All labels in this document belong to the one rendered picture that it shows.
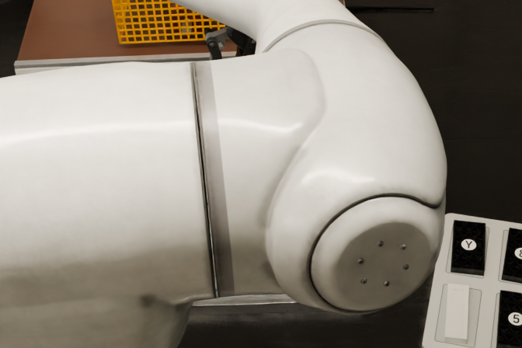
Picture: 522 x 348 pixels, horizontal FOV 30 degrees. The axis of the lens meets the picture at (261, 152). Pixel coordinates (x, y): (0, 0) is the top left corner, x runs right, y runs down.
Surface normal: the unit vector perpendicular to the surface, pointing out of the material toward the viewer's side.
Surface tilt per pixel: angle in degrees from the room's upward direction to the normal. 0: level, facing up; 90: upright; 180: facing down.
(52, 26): 0
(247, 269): 90
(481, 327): 0
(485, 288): 0
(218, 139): 28
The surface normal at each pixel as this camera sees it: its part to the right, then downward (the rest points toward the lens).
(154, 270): 0.27, 0.58
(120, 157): 0.05, -0.23
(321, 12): -0.06, -0.94
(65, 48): -0.05, -0.73
